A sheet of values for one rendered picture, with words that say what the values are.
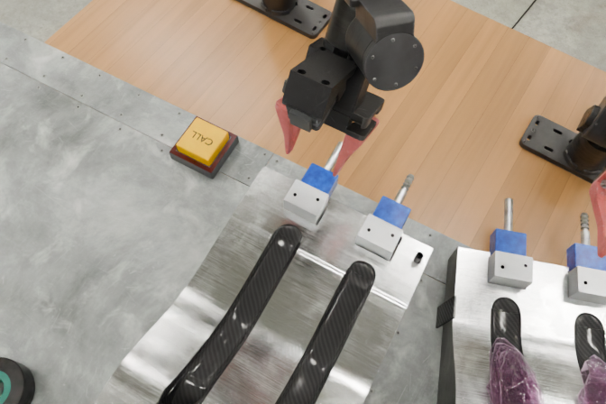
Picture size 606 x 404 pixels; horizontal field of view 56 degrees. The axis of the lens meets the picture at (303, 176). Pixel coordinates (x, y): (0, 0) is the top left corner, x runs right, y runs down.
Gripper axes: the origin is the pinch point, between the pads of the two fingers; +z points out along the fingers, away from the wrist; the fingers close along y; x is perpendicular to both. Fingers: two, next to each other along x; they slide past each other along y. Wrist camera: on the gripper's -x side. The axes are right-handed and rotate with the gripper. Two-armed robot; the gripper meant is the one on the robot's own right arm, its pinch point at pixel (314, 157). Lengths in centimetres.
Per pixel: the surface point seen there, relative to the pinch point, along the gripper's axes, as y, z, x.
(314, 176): -1.0, 7.5, 7.5
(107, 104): -40.1, 16.3, 13.1
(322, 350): 10.6, 19.6, -8.3
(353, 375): 15.2, 19.6, -9.4
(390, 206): 10.2, 7.1, 8.4
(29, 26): -140, 62, 95
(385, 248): 12.1, 9.1, 2.1
